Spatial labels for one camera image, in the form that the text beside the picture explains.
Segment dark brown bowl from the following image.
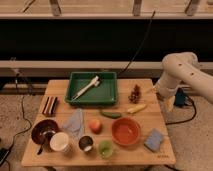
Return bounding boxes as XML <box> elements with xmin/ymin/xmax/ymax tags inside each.
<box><xmin>31</xmin><ymin>119</ymin><xmax>60</xmax><ymax>145</ymax></box>

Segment small green cup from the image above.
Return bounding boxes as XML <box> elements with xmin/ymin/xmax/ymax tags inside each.
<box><xmin>98</xmin><ymin>140</ymin><xmax>114</xmax><ymax>158</ymax></box>

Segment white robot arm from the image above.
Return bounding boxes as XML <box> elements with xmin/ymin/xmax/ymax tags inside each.
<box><xmin>155</xmin><ymin>52</ymin><xmax>213</xmax><ymax>104</ymax></box>

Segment blue power adapter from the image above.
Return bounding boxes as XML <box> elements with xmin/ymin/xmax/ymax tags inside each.
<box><xmin>174</xmin><ymin>88</ymin><xmax>186</xmax><ymax>107</ymax></box>

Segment dark grape bunch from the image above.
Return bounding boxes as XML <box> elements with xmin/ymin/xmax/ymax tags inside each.
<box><xmin>128</xmin><ymin>85</ymin><xmax>141</xmax><ymax>104</ymax></box>

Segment red bowl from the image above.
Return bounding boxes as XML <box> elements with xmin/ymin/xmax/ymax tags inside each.
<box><xmin>111</xmin><ymin>117</ymin><xmax>141</xmax><ymax>146</ymax></box>

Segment white brush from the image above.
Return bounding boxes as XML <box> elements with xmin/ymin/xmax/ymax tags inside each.
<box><xmin>72</xmin><ymin>76</ymin><xmax>100</xmax><ymax>100</ymax></box>

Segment blue cloth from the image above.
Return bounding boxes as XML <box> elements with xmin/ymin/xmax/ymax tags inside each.
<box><xmin>62</xmin><ymin>108</ymin><xmax>84</xmax><ymax>139</ymax></box>

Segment blue sponge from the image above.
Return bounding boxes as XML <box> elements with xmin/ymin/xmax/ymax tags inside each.
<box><xmin>144</xmin><ymin>129</ymin><xmax>164</xmax><ymax>152</ymax></box>

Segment white cup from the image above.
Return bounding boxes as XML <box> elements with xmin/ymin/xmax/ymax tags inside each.
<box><xmin>50</xmin><ymin>132</ymin><xmax>70</xmax><ymax>153</ymax></box>

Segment brown striped block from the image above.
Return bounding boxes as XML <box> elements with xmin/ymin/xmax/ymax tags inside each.
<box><xmin>42</xmin><ymin>96</ymin><xmax>57</xmax><ymax>117</ymax></box>

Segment black cable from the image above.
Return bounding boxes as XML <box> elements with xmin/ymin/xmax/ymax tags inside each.
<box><xmin>117</xmin><ymin>9</ymin><xmax>157</xmax><ymax>77</ymax></box>

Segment orange peach fruit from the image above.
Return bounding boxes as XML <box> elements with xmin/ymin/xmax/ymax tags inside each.
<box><xmin>89</xmin><ymin>119</ymin><xmax>102</xmax><ymax>134</ymax></box>

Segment green plastic tray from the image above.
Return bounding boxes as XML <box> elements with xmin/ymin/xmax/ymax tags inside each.
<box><xmin>65</xmin><ymin>72</ymin><xmax>118</xmax><ymax>106</ymax></box>

